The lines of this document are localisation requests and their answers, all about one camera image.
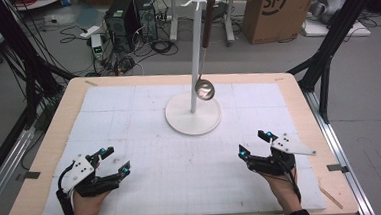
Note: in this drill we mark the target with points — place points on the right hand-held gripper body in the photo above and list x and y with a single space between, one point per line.
272 165

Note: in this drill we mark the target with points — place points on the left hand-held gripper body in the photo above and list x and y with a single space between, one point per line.
78 171

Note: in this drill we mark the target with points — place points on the white utensil rack stand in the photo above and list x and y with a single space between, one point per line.
194 70

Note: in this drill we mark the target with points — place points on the person's right hand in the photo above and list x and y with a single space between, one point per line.
285 192

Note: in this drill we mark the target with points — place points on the person's left hand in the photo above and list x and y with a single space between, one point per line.
86 209

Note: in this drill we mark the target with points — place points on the white grid mat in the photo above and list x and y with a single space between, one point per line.
147 140

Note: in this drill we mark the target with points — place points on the thin wooden stick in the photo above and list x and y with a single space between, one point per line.
331 197

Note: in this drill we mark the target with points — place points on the white power supply unit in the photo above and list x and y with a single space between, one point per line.
97 46

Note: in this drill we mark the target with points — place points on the brown cardboard box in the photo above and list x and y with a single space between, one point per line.
273 19

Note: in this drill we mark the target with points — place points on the white flat board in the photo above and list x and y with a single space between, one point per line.
317 29

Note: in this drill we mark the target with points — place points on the white power strip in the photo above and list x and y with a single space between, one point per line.
89 32

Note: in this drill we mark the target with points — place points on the white metal stand leg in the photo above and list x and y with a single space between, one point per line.
173 18
228 18

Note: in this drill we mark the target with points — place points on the large black computer tower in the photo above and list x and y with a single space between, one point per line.
120 25

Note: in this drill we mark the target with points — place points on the slim black computer tower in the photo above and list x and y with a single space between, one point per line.
147 18

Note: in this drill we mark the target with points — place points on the grey plastic bag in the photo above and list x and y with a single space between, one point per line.
329 5

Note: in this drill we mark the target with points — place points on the white round table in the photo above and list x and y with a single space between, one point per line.
38 2

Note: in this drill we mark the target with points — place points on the dark metal bracket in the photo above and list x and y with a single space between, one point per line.
32 175
335 167

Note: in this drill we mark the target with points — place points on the aluminium rail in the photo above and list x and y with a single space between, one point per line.
5 169
334 145

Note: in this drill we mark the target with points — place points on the black metal frame post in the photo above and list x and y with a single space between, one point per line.
17 41
337 28

